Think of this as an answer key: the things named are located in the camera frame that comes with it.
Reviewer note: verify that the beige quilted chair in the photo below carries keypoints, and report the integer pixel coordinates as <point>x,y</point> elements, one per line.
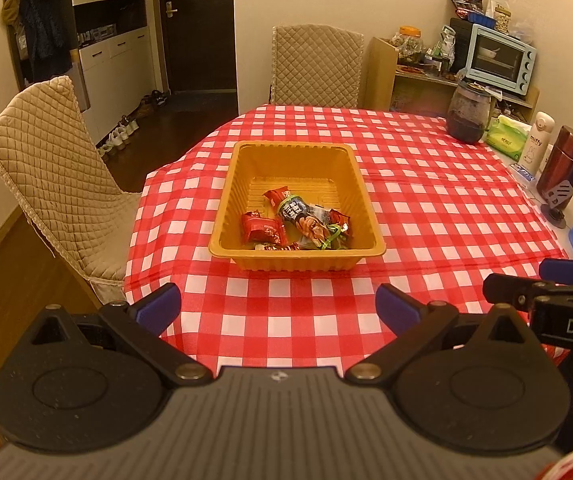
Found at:
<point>51,170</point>
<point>316,65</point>

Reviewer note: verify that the plastic jar with orange lid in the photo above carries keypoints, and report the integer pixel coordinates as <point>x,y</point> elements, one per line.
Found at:
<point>409,45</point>

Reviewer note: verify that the white drinking bottle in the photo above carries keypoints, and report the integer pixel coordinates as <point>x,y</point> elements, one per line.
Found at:
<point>536,140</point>

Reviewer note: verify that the dark hanging jacket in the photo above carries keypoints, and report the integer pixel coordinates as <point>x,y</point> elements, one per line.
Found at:
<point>41,35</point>

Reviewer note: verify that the light blue toaster oven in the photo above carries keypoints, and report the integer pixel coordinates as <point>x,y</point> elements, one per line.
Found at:
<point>496,57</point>

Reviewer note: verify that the orange hanging bag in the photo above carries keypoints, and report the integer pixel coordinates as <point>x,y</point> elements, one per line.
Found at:
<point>10,7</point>

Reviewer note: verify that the dark door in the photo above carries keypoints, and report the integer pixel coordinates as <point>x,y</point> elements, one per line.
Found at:
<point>196,35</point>

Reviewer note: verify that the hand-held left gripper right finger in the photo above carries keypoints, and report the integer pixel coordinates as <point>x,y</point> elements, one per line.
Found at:
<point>395,306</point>

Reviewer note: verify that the red white candy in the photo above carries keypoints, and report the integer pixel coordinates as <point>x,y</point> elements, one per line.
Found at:
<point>276,247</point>

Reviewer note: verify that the red checked tablecloth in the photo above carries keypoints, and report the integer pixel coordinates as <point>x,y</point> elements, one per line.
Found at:
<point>441,200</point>

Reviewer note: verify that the red square snack packet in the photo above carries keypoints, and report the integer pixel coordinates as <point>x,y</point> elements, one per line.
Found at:
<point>261,229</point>

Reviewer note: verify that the small blue flat packet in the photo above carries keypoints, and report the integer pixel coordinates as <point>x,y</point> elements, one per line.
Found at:
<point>524,171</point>

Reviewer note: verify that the row of shoes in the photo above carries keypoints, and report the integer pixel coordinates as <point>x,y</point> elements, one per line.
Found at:
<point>121,135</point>

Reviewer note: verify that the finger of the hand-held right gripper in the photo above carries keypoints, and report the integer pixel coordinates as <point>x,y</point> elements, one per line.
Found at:
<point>509,292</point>
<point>571,271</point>

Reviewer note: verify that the green white snack bag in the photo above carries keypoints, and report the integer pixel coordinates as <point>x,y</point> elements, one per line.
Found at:
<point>446,47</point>

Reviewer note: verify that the long dark green-edged snack packet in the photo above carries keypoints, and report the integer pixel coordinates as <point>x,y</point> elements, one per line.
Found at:
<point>302,217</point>

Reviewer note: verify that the silver snack packet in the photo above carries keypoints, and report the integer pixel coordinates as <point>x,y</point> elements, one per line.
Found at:
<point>322,212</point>

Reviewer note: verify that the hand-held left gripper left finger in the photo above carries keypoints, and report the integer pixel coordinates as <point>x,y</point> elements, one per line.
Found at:
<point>159,307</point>

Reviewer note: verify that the clear bag of nuts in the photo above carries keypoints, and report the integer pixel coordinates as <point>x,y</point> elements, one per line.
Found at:
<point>502,20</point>

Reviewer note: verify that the white shoe cabinet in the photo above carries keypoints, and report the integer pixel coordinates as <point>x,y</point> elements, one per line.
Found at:
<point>116,70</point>

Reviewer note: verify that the red thermos flask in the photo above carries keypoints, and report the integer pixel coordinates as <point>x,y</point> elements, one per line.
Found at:
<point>566,155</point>

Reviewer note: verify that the clear plastic bag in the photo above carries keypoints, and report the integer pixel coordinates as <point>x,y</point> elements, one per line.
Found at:
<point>524,27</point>

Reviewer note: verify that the large red twisted snack packet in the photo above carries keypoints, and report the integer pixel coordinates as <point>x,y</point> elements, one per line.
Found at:
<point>277,196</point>

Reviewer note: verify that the wooden shelf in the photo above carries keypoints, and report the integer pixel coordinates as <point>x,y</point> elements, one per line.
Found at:
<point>416,90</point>

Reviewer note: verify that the grey phone stand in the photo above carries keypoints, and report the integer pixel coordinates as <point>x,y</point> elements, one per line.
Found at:
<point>561,192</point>

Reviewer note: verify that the blue box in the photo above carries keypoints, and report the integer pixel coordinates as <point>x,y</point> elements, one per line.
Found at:
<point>481,20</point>

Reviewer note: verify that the green tissue pack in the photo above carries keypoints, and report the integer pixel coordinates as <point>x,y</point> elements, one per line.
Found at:
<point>509,135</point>

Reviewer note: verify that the dark glass jar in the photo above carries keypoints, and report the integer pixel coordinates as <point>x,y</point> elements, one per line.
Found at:
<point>468,115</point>

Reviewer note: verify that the yellow plastic tray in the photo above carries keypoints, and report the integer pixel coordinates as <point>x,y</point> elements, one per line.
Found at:
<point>291,160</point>

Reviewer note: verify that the green-edged candy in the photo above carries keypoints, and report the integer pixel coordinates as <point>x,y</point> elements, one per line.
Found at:
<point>339,227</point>

